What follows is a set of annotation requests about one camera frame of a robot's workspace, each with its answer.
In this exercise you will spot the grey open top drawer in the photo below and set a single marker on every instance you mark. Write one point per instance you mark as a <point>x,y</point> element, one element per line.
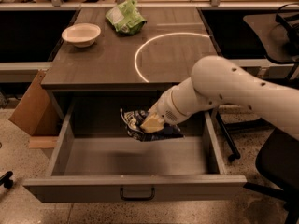
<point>95,157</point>

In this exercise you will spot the white bowl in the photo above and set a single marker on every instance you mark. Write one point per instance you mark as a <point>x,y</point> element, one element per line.
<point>81,35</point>

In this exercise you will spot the black office chair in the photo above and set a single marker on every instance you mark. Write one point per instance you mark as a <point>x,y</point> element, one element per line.
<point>278,159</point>

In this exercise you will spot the green chip bag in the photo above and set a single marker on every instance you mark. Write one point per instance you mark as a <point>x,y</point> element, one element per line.
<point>126,18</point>

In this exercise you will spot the black table leg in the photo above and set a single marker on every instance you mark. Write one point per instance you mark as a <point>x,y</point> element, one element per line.
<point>258,124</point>

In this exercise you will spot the dark grey cabinet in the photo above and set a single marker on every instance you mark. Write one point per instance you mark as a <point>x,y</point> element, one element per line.
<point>159,56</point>

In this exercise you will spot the black chair caster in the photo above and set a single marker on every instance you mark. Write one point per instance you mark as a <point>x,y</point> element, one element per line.
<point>5,180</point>

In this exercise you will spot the black drawer handle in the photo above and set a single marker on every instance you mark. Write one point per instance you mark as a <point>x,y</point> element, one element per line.
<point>137,195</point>

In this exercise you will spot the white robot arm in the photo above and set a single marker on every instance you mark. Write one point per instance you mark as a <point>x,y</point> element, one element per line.
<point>216,81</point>

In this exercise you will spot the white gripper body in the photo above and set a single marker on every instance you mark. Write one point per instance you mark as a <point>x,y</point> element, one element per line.
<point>163,109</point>

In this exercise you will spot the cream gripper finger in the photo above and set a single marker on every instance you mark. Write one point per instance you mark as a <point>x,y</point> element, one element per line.
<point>152,123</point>

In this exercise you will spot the blue chip bag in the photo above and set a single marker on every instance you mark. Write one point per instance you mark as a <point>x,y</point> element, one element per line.
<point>133,121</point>

